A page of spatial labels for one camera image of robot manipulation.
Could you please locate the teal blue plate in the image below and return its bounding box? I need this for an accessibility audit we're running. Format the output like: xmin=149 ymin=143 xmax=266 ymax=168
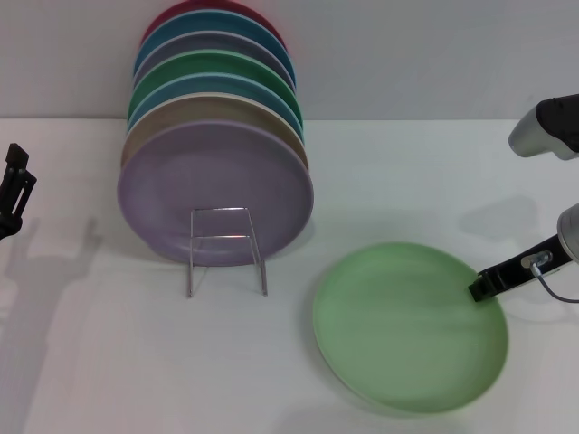
xmin=132 ymin=11 xmax=298 ymax=87

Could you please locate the grey lavender plate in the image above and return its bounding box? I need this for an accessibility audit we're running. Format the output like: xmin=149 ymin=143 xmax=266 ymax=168
xmin=133 ymin=31 xmax=298 ymax=91

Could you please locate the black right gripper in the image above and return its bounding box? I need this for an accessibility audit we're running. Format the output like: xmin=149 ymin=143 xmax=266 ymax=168
xmin=468 ymin=234 xmax=571 ymax=303

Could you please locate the light green plate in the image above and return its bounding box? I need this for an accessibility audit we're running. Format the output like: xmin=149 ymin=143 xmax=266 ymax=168
xmin=311 ymin=241 xmax=510 ymax=415

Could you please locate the purple plate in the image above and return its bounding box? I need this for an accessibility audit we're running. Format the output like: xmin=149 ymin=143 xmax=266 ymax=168
xmin=116 ymin=119 xmax=316 ymax=268

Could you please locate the light blue plate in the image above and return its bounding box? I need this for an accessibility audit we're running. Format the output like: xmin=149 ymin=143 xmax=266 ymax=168
xmin=127 ymin=73 xmax=304 ymax=137

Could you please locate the red plate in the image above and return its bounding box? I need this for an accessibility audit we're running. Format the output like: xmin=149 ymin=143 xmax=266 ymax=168
xmin=139 ymin=0 xmax=289 ymax=51

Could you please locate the beige plate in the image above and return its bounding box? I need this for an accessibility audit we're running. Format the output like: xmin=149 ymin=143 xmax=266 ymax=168
xmin=119 ymin=91 xmax=309 ymax=173

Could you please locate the grey right gripper cable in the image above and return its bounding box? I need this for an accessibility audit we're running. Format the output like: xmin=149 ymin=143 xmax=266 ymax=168
xmin=532 ymin=251 xmax=579 ymax=304

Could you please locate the metal wire plate rack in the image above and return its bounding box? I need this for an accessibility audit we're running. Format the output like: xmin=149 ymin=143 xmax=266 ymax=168
xmin=186 ymin=206 xmax=269 ymax=298

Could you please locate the dark green plate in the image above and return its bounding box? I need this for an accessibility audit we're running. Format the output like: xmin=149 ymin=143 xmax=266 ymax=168
xmin=127 ymin=49 xmax=303 ymax=123

